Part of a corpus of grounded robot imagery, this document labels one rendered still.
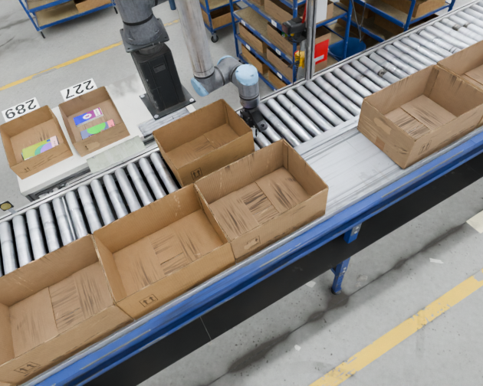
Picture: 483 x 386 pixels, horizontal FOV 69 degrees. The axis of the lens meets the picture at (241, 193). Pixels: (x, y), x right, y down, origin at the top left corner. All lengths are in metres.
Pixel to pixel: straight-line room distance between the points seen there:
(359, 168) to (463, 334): 1.15
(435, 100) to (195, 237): 1.25
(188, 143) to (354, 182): 0.87
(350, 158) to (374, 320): 0.99
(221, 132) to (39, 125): 1.09
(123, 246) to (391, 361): 1.46
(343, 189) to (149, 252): 0.79
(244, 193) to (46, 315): 0.84
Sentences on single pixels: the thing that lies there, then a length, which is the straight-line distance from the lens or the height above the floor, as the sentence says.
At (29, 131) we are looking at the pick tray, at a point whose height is 0.76.
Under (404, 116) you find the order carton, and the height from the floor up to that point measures 0.89.
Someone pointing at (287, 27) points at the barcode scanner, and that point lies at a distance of 1.97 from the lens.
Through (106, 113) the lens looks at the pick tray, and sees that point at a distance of 2.24.
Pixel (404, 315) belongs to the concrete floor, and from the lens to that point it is 2.23.
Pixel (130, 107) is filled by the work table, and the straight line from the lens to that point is 2.23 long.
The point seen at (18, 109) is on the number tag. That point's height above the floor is 0.86.
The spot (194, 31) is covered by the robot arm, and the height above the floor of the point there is 1.37.
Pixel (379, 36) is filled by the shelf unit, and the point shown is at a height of 0.34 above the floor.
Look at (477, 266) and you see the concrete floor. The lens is 2.49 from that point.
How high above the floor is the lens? 2.04
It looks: 53 degrees down
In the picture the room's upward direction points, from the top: 11 degrees counter-clockwise
